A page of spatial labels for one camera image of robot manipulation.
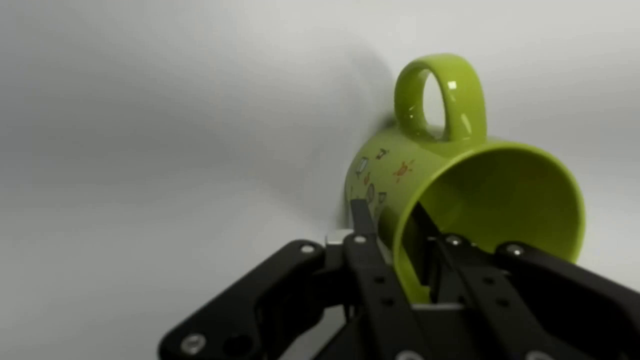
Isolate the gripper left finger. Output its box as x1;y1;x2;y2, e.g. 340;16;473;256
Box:
158;198;432;360

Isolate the green printed ceramic mug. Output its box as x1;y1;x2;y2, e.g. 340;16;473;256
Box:
343;53;587;305

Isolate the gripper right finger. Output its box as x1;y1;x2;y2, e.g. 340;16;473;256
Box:
411;202;640;360

